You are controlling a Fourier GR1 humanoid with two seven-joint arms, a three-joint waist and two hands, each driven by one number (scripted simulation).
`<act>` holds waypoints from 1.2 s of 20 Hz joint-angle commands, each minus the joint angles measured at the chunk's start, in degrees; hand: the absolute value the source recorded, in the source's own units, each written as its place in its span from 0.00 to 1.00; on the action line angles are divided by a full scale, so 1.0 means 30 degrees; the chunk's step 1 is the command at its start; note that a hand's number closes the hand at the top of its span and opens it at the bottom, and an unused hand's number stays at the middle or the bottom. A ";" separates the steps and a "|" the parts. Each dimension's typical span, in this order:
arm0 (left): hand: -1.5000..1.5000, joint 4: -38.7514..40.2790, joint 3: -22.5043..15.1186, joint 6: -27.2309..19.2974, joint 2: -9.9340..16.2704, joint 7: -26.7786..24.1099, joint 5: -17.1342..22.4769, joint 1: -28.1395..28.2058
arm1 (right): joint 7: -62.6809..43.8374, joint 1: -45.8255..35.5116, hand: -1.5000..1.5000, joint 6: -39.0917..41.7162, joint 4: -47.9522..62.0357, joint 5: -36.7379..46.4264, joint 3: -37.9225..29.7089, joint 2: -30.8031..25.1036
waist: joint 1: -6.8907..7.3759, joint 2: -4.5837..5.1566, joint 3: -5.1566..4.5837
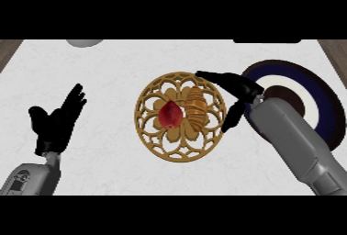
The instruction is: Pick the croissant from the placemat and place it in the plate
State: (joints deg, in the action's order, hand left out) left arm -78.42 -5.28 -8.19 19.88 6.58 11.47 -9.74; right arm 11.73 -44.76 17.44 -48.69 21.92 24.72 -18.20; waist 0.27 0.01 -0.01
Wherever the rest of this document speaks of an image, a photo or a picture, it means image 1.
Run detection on round golden lattice placemat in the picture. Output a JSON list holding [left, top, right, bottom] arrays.
[[133, 71, 228, 163]]

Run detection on grey rounded object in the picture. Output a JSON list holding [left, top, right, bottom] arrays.
[[66, 39, 105, 49]]

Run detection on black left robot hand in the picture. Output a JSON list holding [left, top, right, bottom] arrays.
[[27, 83, 89, 157]]

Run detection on blue white brown plate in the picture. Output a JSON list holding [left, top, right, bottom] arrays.
[[241, 59, 347, 152]]

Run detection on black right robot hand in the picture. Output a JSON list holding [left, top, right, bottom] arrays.
[[194, 70, 266, 134]]

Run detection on golden brown croissant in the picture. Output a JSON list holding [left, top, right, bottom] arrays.
[[184, 85, 209, 133]]

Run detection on red pointed fruit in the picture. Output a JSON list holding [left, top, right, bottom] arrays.
[[157, 100, 185, 130]]

